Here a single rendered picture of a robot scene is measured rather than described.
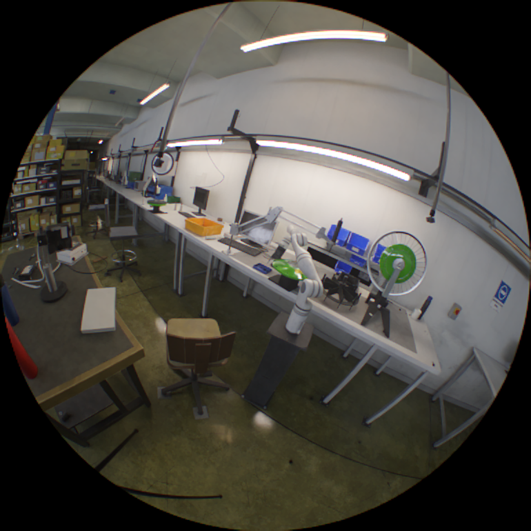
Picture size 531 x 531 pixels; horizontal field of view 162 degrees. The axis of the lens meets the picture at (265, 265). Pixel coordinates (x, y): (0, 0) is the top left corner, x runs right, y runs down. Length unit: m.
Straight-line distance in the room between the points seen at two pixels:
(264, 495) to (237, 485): 0.19
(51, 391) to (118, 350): 0.31
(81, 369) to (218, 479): 1.13
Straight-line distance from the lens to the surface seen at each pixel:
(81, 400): 1.53
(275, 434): 1.67
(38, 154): 5.81
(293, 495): 1.66
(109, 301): 0.91
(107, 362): 0.72
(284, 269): 1.24
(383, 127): 2.39
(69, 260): 1.34
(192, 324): 1.31
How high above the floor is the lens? 1.54
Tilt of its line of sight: 22 degrees down
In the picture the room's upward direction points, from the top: 16 degrees clockwise
